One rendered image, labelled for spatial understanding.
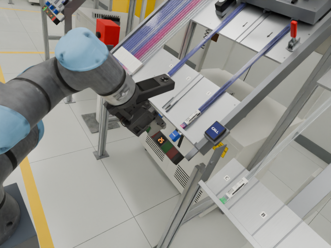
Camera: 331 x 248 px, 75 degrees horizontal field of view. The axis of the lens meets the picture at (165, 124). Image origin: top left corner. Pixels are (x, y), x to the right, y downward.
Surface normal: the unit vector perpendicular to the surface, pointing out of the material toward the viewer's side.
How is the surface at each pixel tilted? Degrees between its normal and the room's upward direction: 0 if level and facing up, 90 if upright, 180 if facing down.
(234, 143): 90
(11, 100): 29
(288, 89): 90
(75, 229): 0
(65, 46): 44
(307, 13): 134
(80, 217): 0
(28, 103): 51
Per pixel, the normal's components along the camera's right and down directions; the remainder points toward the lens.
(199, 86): -0.38, -0.43
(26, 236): 0.24, -0.79
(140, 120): 0.57, 0.59
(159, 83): 0.08, -0.70
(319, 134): -0.79, 0.19
